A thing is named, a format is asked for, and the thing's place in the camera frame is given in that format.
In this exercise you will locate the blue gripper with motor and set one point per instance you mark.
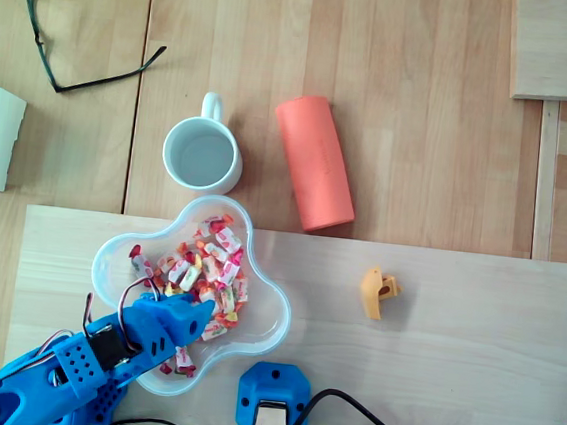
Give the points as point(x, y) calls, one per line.
point(184, 317)

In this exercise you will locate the Haribo plastic candy tub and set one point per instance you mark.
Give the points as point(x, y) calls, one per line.
point(263, 316)

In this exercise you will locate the blue 3D-printed robot arm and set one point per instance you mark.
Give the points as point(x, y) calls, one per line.
point(10, 392)

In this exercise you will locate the wrapped fruit candy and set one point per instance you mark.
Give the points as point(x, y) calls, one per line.
point(228, 240)
point(184, 361)
point(140, 261)
point(217, 329)
point(227, 273)
point(212, 226)
point(190, 276)

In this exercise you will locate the white ceramic mug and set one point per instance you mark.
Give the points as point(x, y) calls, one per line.
point(198, 156)

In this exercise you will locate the small orange printed part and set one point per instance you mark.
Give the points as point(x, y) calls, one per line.
point(371, 291)

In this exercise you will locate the orange cylinder case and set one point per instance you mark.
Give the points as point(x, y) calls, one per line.
point(315, 165)

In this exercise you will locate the light wooden base board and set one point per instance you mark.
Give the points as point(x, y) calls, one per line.
point(423, 376)

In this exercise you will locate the dark framed eyeglasses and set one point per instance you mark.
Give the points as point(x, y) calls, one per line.
point(39, 41)

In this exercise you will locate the small square wooden board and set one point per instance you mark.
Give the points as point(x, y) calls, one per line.
point(560, 48)

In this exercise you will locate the blue post base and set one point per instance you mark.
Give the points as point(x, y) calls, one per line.
point(272, 382)

